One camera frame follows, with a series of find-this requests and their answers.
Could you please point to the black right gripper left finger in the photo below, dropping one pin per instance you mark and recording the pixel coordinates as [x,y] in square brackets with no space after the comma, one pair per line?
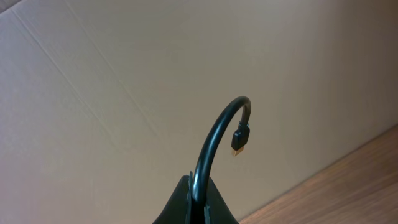
[179,206]

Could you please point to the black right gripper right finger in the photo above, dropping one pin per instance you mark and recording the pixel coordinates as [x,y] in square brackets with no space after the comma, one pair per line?
[216,210]

